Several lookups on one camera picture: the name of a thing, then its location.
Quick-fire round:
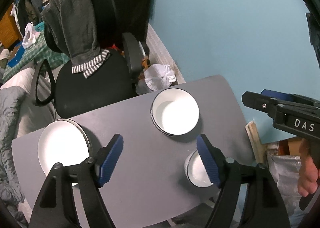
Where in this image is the white bowl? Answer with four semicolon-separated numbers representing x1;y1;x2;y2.
184;150;213;188
150;88;200;136

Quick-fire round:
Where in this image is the white plate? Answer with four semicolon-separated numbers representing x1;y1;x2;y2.
37;118;93;175

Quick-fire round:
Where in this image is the person's right hand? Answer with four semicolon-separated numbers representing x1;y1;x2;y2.
297;139;319;197

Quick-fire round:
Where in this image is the silver foil bag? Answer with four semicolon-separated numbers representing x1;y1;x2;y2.
267;154;305;227

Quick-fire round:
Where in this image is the black office chair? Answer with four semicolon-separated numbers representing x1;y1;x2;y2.
31;0;143;118

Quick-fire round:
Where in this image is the bed mattress grey sheet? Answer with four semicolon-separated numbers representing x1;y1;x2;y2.
1;67;59;138

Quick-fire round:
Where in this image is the white plastic bag on floor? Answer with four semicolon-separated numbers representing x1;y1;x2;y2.
144;64;176;91

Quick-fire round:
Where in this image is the grey quilted comforter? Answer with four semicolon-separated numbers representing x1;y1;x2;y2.
1;86;28;227

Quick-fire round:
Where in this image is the green checkered tablecloth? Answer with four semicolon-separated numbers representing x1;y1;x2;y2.
1;31;69;84

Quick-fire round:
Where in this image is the blue flat box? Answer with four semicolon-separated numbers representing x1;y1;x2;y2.
8;46;25;68

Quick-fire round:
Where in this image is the dark grey hooded sweater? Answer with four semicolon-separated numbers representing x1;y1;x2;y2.
42;0;110;79

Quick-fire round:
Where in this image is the white plastic bag on table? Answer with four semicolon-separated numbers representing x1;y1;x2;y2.
22;23;41;49

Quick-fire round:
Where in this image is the wooden wardrobe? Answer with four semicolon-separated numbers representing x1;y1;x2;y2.
0;4;22;49

